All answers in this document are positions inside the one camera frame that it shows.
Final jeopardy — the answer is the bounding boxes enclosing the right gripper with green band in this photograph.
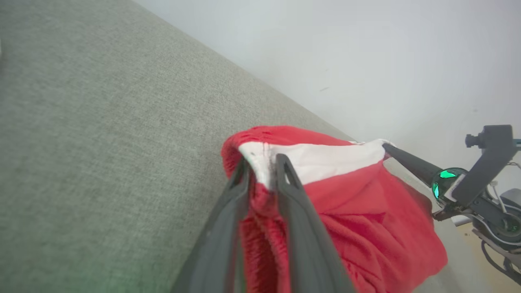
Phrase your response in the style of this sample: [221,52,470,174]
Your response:
[383,143,468,204]

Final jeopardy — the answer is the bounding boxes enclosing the red shorts with white waistband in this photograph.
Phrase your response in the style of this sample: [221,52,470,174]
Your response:
[221,125,448,293]

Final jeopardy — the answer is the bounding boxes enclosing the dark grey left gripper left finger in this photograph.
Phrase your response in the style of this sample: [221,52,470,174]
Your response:
[171,157,251,293]

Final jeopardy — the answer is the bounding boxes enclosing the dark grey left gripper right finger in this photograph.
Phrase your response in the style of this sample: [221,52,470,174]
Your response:
[275,153,355,293]

